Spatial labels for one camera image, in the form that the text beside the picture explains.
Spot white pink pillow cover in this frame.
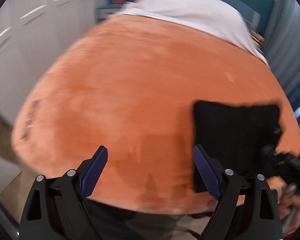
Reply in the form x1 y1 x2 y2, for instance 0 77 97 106
115 0 268 64

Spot red box on nightstand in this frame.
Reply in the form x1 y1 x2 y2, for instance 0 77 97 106
111 0 126 4

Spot right hand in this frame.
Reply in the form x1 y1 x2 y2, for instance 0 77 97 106
266 177 300 239

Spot left grey nightstand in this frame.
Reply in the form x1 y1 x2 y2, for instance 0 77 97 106
95 4 122 23

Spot black pants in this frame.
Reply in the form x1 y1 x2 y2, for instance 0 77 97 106
193 100 282 178

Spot grey blue curtain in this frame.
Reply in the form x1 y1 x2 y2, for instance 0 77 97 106
262 0 300 118

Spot orange plush bed blanket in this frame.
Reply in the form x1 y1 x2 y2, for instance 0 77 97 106
12 15 300 215

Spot white wardrobe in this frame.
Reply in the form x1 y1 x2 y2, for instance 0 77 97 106
0 0 106 124

